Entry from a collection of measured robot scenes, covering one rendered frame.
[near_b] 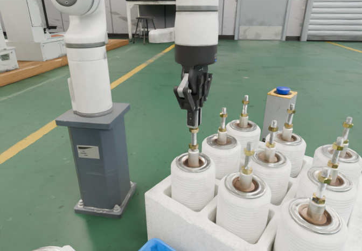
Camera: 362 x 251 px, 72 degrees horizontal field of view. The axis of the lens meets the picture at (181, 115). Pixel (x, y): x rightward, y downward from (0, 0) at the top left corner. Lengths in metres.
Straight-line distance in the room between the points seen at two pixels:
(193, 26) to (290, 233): 0.35
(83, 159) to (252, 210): 0.45
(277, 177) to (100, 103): 0.44
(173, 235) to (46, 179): 0.58
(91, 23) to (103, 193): 0.45
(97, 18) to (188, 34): 0.31
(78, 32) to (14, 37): 2.44
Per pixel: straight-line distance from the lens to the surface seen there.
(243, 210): 0.47
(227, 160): 0.60
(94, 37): 0.63
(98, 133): 0.66
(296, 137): 0.70
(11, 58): 2.60
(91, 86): 0.64
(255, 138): 0.70
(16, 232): 0.86
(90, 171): 0.73
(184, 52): 0.42
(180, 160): 0.54
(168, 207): 0.54
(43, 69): 2.78
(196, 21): 0.41
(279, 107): 0.81
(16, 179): 1.08
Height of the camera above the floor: 0.55
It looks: 23 degrees down
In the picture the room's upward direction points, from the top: straight up
